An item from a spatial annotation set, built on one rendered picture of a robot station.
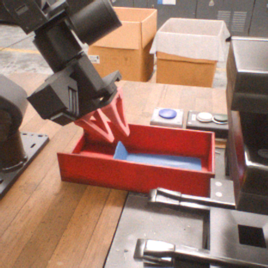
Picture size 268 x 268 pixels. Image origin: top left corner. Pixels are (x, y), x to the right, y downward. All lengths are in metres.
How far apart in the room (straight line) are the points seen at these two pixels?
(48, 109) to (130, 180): 0.18
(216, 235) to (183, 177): 0.14
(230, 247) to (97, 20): 0.33
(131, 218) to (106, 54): 2.26
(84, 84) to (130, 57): 2.14
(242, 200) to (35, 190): 0.39
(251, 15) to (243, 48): 4.53
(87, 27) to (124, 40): 2.10
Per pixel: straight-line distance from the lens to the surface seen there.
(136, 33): 2.51
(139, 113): 0.73
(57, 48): 0.46
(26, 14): 0.44
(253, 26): 4.79
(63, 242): 0.45
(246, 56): 0.22
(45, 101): 0.40
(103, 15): 0.45
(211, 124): 0.64
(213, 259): 0.32
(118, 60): 2.62
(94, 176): 0.51
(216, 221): 0.36
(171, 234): 0.45
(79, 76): 0.45
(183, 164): 0.56
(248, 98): 0.20
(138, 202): 0.49
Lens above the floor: 1.25
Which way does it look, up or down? 32 degrees down
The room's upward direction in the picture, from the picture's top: straight up
